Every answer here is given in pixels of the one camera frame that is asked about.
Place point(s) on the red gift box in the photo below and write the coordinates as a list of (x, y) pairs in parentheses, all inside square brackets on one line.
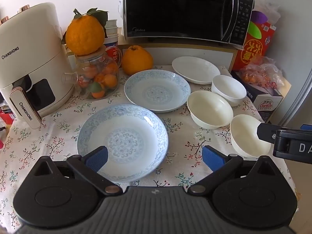
[(258, 38)]

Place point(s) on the plain white plate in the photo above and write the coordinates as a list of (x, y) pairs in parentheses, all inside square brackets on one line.
[(195, 70)]

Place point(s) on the plastic bag of tangerines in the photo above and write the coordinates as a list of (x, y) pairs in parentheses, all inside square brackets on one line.
[(263, 72)]

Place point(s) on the large orange on jar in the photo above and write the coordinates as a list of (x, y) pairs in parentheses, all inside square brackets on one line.
[(86, 33)]

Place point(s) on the floral tablecloth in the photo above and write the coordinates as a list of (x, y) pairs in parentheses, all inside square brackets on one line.
[(57, 138)]

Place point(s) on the cream bowl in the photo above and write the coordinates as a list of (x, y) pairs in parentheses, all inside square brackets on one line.
[(209, 110), (244, 138)]

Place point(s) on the white porcelain bowl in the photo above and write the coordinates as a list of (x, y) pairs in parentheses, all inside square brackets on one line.
[(229, 88)]

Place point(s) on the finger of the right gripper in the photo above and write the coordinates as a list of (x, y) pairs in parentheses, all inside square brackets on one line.
[(267, 132)]

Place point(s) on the glass jar of tangerines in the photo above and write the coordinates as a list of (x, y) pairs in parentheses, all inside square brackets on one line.
[(95, 75)]

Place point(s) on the blue patterned plate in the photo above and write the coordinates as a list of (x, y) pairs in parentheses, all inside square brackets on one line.
[(136, 140), (159, 91)]

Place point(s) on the stacked instant noodle cups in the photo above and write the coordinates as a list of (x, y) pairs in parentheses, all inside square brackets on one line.
[(111, 39)]

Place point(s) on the dark cardboard box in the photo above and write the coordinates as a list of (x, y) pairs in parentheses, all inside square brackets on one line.
[(265, 100)]

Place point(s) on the white air fryer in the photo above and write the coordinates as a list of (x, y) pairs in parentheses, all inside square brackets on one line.
[(33, 61)]

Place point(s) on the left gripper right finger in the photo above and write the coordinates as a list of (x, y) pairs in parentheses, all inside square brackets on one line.
[(222, 166)]

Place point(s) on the black microwave oven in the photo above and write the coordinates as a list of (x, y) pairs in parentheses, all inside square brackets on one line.
[(224, 21)]

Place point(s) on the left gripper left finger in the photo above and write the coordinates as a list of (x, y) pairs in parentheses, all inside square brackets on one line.
[(86, 168)]

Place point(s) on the silver refrigerator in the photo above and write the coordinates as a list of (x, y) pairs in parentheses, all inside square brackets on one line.
[(299, 76)]

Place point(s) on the large orange on table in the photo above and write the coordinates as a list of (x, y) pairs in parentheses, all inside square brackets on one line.
[(136, 59)]

